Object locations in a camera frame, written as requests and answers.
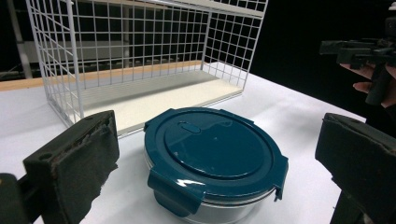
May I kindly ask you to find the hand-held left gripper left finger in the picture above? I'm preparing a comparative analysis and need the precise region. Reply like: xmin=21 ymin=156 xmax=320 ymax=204
xmin=22 ymin=109 xmax=120 ymax=224

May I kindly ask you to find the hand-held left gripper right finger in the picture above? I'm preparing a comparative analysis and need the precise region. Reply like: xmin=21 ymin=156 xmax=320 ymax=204
xmin=315 ymin=112 xmax=396 ymax=224

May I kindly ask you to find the round steel container teal lid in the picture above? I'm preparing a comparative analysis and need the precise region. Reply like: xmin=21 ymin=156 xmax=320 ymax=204
xmin=143 ymin=106 xmax=290 ymax=224

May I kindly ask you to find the grey metal stand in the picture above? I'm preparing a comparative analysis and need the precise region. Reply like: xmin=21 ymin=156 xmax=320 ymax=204
xmin=6 ymin=0 xmax=34 ymax=79

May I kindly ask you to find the white wire rack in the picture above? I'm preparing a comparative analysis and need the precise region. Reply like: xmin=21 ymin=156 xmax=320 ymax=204
xmin=25 ymin=0 xmax=269 ymax=138

